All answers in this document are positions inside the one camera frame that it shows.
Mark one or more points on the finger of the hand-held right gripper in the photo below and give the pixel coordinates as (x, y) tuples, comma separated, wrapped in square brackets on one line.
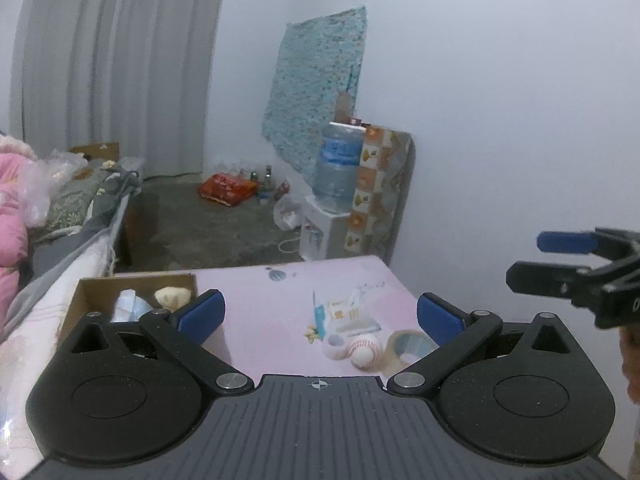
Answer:
[(545, 277), (565, 242)]

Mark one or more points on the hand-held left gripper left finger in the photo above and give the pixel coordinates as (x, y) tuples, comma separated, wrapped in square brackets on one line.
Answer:
[(202, 315)]

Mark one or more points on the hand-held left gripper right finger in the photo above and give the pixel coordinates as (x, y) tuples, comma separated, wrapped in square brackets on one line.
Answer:
[(440, 317)]

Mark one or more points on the beige plush toy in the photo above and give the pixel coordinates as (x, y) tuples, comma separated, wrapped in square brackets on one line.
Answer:
[(172, 297)]

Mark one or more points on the blue face mask pack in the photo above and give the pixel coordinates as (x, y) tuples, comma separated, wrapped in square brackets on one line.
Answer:
[(130, 305)]

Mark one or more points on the person's right hand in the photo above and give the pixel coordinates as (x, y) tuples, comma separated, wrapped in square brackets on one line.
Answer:
[(632, 365)]

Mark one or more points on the clear tape roll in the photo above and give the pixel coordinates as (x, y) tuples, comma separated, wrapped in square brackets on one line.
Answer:
[(407, 342)]

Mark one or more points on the pink printed tablecloth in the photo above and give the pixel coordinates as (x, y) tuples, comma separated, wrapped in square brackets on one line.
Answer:
[(270, 320)]

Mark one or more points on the white baseball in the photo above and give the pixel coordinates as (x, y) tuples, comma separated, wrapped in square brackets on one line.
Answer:
[(365, 352)]

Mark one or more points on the blue white tissue pack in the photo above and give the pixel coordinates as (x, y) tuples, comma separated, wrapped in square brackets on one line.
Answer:
[(345, 312)]

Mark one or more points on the pink white ball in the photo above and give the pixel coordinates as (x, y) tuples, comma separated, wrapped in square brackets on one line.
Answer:
[(334, 347)]

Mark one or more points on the red plastic bag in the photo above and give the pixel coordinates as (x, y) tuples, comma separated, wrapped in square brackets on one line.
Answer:
[(227, 190)]

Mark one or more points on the white plastic bag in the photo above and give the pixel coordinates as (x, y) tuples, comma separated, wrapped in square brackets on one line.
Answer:
[(287, 215)]

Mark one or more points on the orange floral patterned mattress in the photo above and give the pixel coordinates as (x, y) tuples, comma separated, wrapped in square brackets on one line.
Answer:
[(380, 195)]

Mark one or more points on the white water dispenser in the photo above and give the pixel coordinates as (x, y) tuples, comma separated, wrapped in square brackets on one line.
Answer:
[(320, 235)]

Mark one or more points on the dark glass bottle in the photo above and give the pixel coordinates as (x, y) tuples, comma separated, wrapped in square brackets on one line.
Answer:
[(255, 182), (268, 185)]

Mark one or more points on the red capped bottle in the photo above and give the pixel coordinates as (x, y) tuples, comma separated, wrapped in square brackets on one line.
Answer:
[(281, 191)]

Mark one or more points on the plastic wrapped bed mattress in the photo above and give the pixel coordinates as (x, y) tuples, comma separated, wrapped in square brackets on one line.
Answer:
[(55, 270)]

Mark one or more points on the grey floral blanket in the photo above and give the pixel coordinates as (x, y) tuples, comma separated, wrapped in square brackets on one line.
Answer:
[(85, 195)]

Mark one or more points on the blue water jug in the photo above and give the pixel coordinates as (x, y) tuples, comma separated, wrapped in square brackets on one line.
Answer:
[(337, 170)]

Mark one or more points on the small brown cardboard box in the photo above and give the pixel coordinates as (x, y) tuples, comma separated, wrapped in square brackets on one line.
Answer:
[(97, 151)]

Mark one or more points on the clear plastic bag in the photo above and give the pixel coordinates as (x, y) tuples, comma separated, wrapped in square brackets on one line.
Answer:
[(47, 185)]

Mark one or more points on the pink comforter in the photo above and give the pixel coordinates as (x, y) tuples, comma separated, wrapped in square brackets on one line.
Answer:
[(12, 220)]

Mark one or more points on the brown cardboard piece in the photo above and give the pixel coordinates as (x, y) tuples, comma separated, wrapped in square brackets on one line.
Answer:
[(343, 107)]

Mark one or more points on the grey curtain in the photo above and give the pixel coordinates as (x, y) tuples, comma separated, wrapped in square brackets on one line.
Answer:
[(120, 60)]

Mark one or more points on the teal patterned wall cloth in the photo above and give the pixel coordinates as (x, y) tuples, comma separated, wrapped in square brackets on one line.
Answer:
[(315, 75)]

